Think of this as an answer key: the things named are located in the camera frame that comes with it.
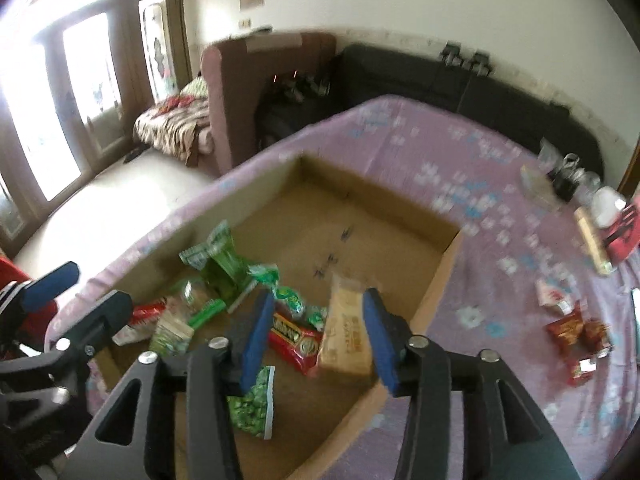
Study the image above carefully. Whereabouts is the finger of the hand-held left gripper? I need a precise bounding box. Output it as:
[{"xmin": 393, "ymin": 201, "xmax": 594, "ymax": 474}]
[
  {"xmin": 0, "ymin": 261, "xmax": 81, "ymax": 316},
  {"xmin": 45, "ymin": 290, "xmax": 135, "ymax": 362}
]

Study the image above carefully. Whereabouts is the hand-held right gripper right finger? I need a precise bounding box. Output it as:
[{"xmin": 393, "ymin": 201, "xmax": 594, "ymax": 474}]
[{"xmin": 362, "ymin": 287, "xmax": 583, "ymax": 480}]

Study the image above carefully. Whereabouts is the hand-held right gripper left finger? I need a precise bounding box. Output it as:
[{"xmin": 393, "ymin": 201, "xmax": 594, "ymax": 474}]
[{"xmin": 62, "ymin": 290, "xmax": 277, "ymax": 480}]

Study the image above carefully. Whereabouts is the long red snack packet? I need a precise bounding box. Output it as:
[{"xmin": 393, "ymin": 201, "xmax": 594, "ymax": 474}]
[{"xmin": 267, "ymin": 310, "xmax": 325, "ymax": 378}]

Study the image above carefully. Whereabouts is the beige wafer packet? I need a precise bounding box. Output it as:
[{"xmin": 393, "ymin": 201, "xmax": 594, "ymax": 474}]
[{"xmin": 317, "ymin": 272, "xmax": 376, "ymax": 376}]

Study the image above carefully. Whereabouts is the white red shrimp snack packet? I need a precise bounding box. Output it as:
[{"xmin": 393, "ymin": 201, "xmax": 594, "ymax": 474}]
[{"xmin": 111, "ymin": 297, "xmax": 171, "ymax": 346}]

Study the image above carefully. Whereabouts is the small green snack packet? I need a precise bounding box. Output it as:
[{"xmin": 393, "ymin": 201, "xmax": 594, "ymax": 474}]
[
  {"xmin": 250, "ymin": 262, "xmax": 328, "ymax": 331},
  {"xmin": 179, "ymin": 220, "xmax": 256, "ymax": 313}
]

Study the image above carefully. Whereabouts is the large green pea packet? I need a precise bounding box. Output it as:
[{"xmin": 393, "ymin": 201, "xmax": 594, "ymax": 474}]
[{"xmin": 226, "ymin": 365, "xmax": 277, "ymax": 440}]

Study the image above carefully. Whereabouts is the cream green snack packet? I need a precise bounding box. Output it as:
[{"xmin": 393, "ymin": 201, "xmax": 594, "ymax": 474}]
[{"xmin": 149, "ymin": 312, "xmax": 196, "ymax": 358}]

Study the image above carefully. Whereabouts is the clear packet with green ends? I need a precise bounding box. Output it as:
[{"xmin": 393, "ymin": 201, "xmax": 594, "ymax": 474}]
[{"xmin": 167, "ymin": 277, "xmax": 226, "ymax": 331}]

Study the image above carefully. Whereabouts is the brown cardboard box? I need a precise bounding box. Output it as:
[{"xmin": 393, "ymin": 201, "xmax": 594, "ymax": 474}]
[{"xmin": 92, "ymin": 152, "xmax": 463, "ymax": 480}]

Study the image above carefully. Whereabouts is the red cloth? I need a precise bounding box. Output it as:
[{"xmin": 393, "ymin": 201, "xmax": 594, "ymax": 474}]
[{"xmin": 0, "ymin": 255, "xmax": 58, "ymax": 346}]

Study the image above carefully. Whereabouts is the flat white red snack packet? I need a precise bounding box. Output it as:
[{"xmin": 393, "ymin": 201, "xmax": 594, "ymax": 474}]
[{"xmin": 535, "ymin": 277, "xmax": 576, "ymax": 313}]

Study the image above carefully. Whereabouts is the purple floral tablecloth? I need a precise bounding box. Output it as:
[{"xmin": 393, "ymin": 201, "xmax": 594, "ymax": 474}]
[{"xmin": 45, "ymin": 95, "xmax": 640, "ymax": 480}]

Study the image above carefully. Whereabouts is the dark red pyramid packet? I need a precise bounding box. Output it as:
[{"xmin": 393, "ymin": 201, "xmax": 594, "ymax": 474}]
[{"xmin": 546, "ymin": 307, "xmax": 587, "ymax": 348}]

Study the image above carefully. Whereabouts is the patterned brown blanket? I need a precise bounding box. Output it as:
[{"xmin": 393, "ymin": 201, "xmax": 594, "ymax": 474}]
[{"xmin": 132, "ymin": 77, "xmax": 216, "ymax": 166}]

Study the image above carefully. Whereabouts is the small red snack packet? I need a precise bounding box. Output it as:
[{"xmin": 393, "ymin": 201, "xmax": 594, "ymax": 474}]
[{"xmin": 567, "ymin": 357, "xmax": 598, "ymax": 386}]

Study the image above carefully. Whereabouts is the small dark red packet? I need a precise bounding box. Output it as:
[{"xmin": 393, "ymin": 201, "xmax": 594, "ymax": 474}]
[{"xmin": 584, "ymin": 317, "xmax": 615, "ymax": 356}]

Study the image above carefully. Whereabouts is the wooden glazed door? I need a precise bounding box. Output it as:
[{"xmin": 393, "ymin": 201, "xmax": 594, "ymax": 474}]
[{"xmin": 0, "ymin": 0, "xmax": 196, "ymax": 248}]

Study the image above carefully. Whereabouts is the cream tube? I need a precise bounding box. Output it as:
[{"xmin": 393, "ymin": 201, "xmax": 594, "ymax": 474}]
[{"xmin": 574, "ymin": 207, "xmax": 616, "ymax": 277}]

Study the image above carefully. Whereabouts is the black bag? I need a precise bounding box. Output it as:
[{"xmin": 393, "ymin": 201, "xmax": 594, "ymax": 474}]
[{"xmin": 255, "ymin": 72, "xmax": 336, "ymax": 148}]

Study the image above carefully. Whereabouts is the brown armchair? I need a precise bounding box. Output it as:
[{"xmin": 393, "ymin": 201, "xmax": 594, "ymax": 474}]
[{"xmin": 200, "ymin": 32, "xmax": 337, "ymax": 178}]

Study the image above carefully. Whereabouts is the black desk gadget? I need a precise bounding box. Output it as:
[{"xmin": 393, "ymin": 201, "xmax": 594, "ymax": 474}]
[{"xmin": 547, "ymin": 155, "xmax": 586, "ymax": 203}]

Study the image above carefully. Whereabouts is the black sofa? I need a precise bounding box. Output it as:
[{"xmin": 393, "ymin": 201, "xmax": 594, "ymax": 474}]
[{"xmin": 335, "ymin": 44, "xmax": 606, "ymax": 181}]

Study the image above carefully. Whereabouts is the white cup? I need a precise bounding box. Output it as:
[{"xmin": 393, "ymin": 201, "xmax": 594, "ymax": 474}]
[{"xmin": 592, "ymin": 186, "xmax": 626, "ymax": 228}]

